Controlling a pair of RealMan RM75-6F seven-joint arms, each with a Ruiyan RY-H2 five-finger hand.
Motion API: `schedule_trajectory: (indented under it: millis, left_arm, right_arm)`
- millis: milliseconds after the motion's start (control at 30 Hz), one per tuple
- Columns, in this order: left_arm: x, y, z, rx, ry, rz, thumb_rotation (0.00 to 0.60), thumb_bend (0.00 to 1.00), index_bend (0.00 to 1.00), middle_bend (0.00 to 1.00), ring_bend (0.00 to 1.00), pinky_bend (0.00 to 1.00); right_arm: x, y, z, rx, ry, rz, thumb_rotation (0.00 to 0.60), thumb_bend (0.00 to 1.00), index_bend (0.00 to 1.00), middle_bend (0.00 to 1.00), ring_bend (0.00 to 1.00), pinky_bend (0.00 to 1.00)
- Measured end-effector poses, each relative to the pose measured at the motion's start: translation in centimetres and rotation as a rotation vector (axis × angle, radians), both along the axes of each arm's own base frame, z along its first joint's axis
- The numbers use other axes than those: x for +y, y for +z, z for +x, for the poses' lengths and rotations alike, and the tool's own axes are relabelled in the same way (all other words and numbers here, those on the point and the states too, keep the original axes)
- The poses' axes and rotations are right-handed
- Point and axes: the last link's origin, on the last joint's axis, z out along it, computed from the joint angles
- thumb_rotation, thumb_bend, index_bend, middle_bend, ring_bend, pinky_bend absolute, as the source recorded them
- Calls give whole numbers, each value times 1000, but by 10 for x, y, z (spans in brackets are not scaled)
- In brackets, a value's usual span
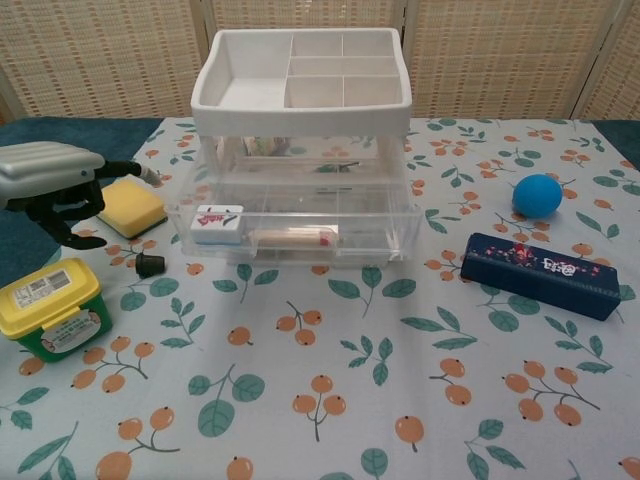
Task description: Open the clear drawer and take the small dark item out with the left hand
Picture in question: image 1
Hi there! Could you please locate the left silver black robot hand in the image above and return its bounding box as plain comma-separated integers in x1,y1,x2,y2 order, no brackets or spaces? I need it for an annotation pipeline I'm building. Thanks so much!
0,141,162,251

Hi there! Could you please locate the black rubber stopper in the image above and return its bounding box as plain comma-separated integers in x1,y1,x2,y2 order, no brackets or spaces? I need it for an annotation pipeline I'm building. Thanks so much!
134,252,168,280

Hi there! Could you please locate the white mahjong tile box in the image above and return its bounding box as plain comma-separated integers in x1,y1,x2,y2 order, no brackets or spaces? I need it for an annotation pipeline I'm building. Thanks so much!
189,203,246,247

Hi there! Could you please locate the white clear drawer organizer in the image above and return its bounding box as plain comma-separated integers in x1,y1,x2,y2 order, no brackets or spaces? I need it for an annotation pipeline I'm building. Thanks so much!
191,27,415,269

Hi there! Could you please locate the navy blue printed box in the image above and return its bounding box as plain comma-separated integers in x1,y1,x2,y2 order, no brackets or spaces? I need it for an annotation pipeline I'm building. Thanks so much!
459,232,622,322

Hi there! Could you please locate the yellow sponge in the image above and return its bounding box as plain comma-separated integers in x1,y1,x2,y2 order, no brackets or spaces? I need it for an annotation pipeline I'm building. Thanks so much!
97,180,169,240

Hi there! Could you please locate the yellow-lidded green container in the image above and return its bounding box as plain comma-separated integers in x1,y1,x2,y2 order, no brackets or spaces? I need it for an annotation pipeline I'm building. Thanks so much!
0,257,114,364

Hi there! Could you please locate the floral print tablecloth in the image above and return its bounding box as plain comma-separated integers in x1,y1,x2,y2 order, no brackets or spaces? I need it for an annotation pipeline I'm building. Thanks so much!
0,117,640,480

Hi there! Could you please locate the woven folding screen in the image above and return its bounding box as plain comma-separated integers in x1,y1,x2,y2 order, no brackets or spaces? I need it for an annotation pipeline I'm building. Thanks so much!
0,0,640,126

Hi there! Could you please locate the blue ball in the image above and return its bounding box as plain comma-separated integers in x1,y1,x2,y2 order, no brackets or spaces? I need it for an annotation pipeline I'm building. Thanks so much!
513,173,564,219

